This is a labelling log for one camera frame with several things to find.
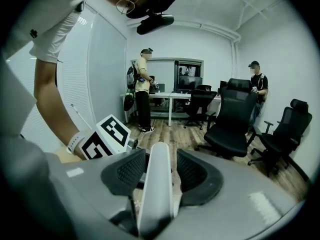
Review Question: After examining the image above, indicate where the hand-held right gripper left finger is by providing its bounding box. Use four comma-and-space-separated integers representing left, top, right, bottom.
44, 148, 148, 240

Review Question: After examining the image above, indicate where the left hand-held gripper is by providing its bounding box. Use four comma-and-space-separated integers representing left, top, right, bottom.
78, 113, 140, 161

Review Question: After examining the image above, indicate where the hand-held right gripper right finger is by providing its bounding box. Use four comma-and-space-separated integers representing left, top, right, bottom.
162, 148, 300, 240

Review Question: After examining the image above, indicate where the person's left forearm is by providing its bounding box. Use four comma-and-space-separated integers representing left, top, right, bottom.
33, 56, 86, 160

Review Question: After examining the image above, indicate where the white wristwatch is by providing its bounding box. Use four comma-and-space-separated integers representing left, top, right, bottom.
66, 131, 87, 156

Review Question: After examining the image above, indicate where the black green bag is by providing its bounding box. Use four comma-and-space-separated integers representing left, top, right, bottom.
123, 87, 138, 113

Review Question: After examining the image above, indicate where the black office chair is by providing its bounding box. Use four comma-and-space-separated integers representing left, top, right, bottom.
247, 98, 313, 178
183, 84, 218, 131
196, 78, 260, 160

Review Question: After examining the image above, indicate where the white office desk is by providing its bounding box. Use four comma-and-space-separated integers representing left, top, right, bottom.
121, 91, 223, 127

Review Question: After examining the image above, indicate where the black computer monitor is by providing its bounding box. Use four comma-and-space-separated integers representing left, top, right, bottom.
177, 75, 204, 94

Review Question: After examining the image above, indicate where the person's white shirt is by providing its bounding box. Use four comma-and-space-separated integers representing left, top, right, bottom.
4, 0, 91, 65

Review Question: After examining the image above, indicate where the black head-mounted camera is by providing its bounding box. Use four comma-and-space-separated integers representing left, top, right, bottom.
136, 11, 175, 36

